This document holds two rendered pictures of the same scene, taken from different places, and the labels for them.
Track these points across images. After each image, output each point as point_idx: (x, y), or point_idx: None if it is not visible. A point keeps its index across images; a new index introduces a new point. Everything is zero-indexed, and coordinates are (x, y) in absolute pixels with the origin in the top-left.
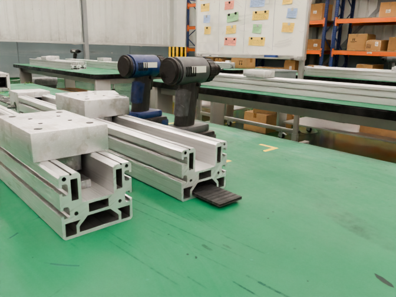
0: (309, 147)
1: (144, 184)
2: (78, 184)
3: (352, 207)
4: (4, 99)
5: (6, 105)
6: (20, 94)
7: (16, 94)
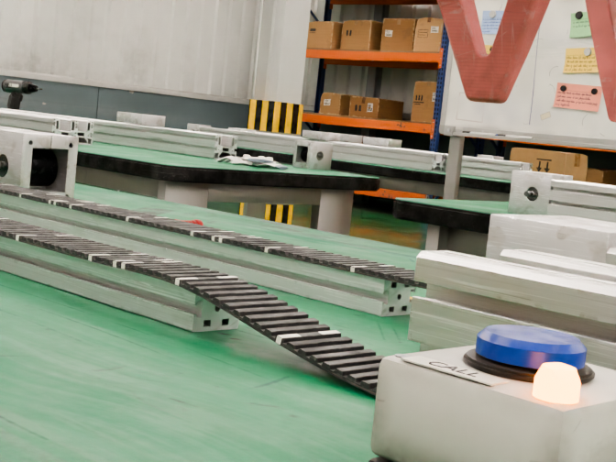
0: None
1: None
2: None
3: None
4: (287, 249)
5: (325, 275)
6: (615, 241)
7: (586, 239)
